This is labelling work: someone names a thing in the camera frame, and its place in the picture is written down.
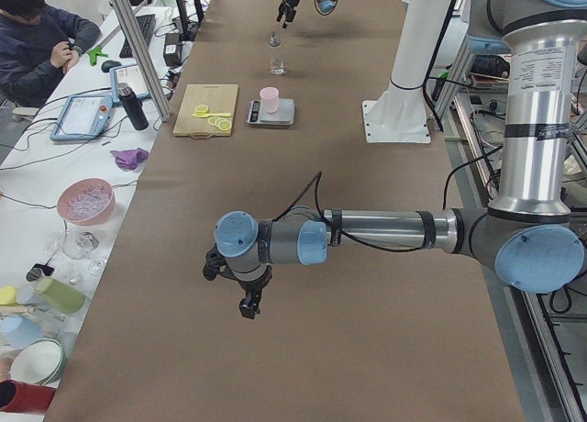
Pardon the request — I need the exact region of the glass sauce bottle metal spout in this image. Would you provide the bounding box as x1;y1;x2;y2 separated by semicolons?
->
268;30;285;75

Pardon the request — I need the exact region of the pink plastic cup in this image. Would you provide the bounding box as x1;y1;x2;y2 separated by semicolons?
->
259;86;280;114

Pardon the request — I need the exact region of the digital kitchen scale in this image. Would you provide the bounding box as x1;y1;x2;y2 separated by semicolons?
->
245;98;295;128

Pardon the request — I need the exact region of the clear glass cup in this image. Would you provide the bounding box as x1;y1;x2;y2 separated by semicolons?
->
57;231;99;260

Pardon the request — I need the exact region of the green cup lying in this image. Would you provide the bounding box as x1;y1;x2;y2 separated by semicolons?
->
34;277;86;315

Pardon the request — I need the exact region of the light blue cup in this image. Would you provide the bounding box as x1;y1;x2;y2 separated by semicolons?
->
1;316;42;350

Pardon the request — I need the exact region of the yellow cup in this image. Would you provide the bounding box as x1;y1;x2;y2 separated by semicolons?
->
0;285;17;306

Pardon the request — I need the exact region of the red cup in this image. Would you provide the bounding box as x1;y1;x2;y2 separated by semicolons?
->
1;380;57;415

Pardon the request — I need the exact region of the bamboo cutting board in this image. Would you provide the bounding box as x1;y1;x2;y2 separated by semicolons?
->
172;84;238;139

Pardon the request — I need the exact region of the black power adapter box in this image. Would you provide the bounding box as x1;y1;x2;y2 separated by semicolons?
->
163;33;183;67

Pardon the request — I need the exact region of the lemon slice far end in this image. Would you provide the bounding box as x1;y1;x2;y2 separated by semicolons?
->
217;119;232;132

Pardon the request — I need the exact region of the lemon slice front pair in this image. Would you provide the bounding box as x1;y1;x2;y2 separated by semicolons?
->
194;104;209;116

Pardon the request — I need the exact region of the yellow plastic knife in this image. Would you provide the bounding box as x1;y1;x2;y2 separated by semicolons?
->
192;112;232;118

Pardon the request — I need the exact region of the black keyboard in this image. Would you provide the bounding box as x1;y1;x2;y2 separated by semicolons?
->
118;13;158;60

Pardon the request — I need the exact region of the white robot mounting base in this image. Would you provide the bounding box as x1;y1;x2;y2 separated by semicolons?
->
362;0;456;144

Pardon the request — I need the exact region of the blue teach pendant far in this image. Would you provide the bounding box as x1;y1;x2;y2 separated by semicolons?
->
109;64;150;106

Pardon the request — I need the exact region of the blue teach pendant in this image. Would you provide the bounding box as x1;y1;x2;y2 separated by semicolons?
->
109;64;150;106
50;94;113;142

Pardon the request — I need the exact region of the black thermos bottle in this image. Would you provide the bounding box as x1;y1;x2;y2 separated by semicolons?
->
117;83;149;131

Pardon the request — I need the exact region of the black computer mouse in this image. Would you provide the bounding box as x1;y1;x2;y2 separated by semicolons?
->
101;60;121;73

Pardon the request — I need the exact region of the purple cloth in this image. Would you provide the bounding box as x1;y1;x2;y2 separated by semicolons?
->
110;148;150;171

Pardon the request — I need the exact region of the pink bowl with clear items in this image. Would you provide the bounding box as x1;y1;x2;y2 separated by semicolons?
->
57;178;116;226

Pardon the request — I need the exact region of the green clamp tool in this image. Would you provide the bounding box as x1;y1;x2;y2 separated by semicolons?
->
87;46;109;66

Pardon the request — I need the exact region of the white green rim bowl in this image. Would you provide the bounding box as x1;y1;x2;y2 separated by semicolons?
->
10;339;66;385

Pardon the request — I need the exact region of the blue teach pendant near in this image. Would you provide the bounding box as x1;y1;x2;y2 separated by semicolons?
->
50;94;113;142

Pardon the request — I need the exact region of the seated person dark sweater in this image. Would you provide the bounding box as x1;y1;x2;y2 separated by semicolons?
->
1;0;101;107

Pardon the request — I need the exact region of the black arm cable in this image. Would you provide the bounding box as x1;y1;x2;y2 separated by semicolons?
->
272;171;427;252

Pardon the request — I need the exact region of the aluminium frame post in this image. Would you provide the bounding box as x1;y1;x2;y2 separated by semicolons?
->
110;0;171;122

